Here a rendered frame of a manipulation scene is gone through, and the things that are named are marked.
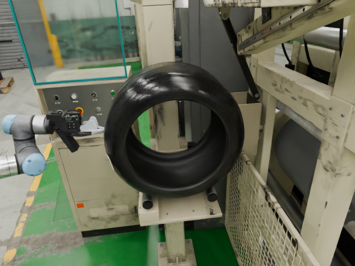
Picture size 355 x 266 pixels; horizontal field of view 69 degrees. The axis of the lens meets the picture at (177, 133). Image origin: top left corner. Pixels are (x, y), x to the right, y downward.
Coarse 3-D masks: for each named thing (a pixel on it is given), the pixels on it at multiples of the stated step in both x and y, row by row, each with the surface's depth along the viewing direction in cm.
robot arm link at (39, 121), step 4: (36, 116) 96; (40, 116) 97; (44, 116) 97; (36, 120) 95; (40, 120) 95; (44, 120) 96; (36, 124) 95; (40, 124) 95; (44, 124) 96; (36, 128) 95; (40, 128) 95; (44, 128) 96; (36, 132) 96; (40, 132) 96; (44, 132) 97
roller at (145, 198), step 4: (144, 196) 111; (148, 196) 110; (152, 196) 112; (144, 200) 109; (148, 200) 108; (152, 200) 110; (144, 204) 108; (148, 204) 108; (152, 204) 109; (148, 208) 109
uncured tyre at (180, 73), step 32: (160, 64) 101; (192, 64) 105; (128, 96) 89; (160, 96) 87; (192, 96) 88; (224, 96) 92; (128, 128) 90; (224, 128) 122; (128, 160) 98; (160, 160) 129; (192, 160) 130; (224, 160) 101; (160, 192) 105; (192, 192) 107
